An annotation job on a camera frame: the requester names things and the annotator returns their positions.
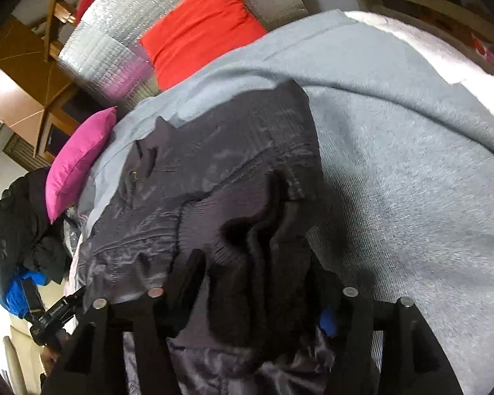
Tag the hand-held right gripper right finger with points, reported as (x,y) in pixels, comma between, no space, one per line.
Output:
(328,321)

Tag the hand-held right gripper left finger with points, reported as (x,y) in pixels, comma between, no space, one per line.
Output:
(189,284)

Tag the dark purple puffer jacket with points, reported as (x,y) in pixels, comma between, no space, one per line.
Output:
(214,164)

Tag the person's left hand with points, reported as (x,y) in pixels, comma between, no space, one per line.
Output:
(49,358)

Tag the blue jacket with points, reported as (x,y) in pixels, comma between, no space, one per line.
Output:
(16,296)

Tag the crumpled clear plastic wrap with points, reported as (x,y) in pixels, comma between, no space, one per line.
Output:
(72,234)

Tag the black puffer jacket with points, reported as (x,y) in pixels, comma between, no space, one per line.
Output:
(12,222)

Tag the pink pillow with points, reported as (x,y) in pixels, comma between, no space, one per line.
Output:
(78,160)

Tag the grey blanket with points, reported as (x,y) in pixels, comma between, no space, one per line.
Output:
(395,152)

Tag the wooden arch column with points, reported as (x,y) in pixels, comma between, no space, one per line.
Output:
(20,86)

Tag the silver foil-wrapped block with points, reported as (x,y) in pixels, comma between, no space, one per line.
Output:
(103,57)

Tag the red-orange pillow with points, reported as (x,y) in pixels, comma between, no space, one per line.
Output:
(197,33)

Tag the wooden stair railing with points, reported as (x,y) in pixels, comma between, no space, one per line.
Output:
(59,8)

